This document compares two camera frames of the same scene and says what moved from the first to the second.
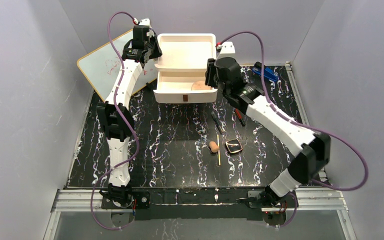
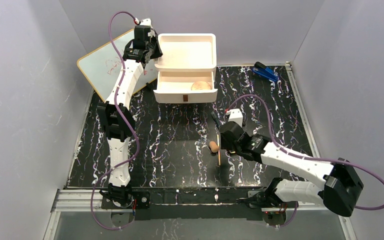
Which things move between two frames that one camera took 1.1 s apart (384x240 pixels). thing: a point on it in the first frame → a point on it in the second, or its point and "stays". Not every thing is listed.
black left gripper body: x=153 y=46 stays
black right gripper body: x=211 y=74 → x=225 y=138
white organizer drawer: x=183 y=87 stays
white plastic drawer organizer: x=186 y=51 stays
